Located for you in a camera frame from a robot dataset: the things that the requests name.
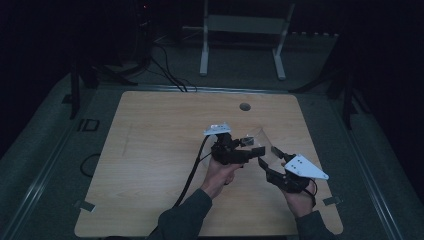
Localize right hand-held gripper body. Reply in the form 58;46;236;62
266;153;330;194

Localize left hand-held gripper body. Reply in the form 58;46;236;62
202;122;250;166

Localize transparent plastic cup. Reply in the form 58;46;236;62
240;126;285;167

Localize person's left hand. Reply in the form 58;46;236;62
200;157;246;201

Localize person's right hand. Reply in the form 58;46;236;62
281;179;318;219

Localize grey tape piece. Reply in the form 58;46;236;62
73;199;97;213
322;196;344;206

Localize black metal stand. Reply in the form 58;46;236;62
62;54;138;120
289;31;372;131

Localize white metal stand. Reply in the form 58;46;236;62
198;0;297;81

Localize dark equipment with red light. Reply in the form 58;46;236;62
134;0;156;64

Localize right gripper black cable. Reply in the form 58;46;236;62
307;177;319;208

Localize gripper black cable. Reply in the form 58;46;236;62
307;177;319;208
148;134;214;238

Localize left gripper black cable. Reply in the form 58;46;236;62
148;134;214;238

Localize metal floor rail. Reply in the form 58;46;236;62
0;123;83;240
328;96;406;240

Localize black floor cables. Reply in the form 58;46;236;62
146;41;198;93

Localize black rectangular floor frame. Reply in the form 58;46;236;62
76;118;101;133

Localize black cable loop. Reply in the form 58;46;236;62
79;152;102;179

